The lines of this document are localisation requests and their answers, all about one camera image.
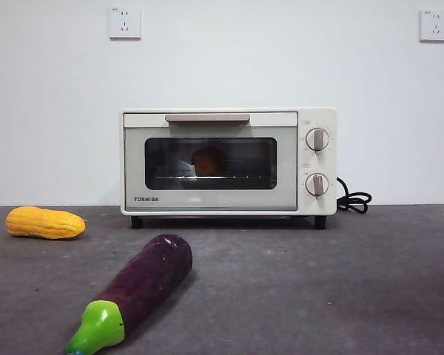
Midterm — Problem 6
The brown potato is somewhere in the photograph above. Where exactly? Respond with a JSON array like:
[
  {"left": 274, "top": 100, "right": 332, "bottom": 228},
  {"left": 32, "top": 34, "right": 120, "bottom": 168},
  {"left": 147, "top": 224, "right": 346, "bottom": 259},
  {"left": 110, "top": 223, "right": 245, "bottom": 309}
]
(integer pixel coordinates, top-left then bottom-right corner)
[{"left": 192, "top": 146, "right": 227, "bottom": 177}]

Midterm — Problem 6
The glass oven door beige handle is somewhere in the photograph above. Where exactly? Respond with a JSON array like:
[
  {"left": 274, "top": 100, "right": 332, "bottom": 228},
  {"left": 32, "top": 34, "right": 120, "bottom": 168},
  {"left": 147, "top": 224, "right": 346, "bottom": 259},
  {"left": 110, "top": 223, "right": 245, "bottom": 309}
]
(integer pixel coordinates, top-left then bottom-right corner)
[{"left": 123, "top": 112, "right": 299, "bottom": 213}]

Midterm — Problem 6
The cream Toshiba toaster oven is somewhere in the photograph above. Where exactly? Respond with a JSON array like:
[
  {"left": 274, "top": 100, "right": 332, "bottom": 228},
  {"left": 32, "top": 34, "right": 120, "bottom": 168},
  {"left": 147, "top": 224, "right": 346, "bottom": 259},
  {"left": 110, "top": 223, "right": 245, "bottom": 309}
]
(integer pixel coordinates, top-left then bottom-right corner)
[{"left": 120, "top": 107, "right": 338, "bottom": 230}]

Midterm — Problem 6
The cream oven knob beige grip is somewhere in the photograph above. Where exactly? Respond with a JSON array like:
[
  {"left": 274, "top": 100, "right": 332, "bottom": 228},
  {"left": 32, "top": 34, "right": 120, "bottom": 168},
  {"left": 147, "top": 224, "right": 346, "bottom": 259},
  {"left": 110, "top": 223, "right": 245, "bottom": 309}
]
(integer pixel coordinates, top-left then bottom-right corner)
[
  {"left": 305, "top": 172, "right": 330, "bottom": 198},
  {"left": 305, "top": 127, "right": 332, "bottom": 152}
]

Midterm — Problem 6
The purple eggplant green stem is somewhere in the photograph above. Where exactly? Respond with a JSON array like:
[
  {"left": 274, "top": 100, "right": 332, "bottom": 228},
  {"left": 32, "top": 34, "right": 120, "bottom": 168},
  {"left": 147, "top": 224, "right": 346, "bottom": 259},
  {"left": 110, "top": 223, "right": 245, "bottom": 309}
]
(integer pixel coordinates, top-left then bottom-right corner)
[{"left": 65, "top": 234, "right": 194, "bottom": 355}]

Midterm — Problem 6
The yellow corn cob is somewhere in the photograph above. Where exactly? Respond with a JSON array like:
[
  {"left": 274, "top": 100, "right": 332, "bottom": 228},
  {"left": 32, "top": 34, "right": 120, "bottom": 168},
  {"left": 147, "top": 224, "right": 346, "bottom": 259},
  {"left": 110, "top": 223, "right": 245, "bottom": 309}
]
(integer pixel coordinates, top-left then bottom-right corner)
[{"left": 5, "top": 206, "right": 87, "bottom": 240}]

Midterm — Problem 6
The metal wire oven rack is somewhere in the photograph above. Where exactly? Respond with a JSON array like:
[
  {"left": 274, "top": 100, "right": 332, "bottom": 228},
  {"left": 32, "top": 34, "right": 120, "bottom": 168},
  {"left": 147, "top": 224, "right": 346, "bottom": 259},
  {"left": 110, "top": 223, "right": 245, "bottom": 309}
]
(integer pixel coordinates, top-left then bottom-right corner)
[{"left": 153, "top": 175, "right": 275, "bottom": 182}]

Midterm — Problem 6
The black oven power cable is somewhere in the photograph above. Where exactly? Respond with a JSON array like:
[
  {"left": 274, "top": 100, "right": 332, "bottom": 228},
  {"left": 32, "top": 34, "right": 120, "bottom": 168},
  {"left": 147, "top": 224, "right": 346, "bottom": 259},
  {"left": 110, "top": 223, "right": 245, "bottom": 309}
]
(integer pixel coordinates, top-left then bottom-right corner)
[{"left": 335, "top": 176, "right": 373, "bottom": 215}]

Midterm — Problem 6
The white wall power socket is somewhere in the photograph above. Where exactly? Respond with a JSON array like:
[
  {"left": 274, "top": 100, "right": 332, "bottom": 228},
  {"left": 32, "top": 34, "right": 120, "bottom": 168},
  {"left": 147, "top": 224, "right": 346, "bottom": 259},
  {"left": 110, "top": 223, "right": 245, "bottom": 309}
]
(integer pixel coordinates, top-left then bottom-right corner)
[
  {"left": 109, "top": 6, "right": 142, "bottom": 41},
  {"left": 419, "top": 9, "right": 444, "bottom": 44}
]

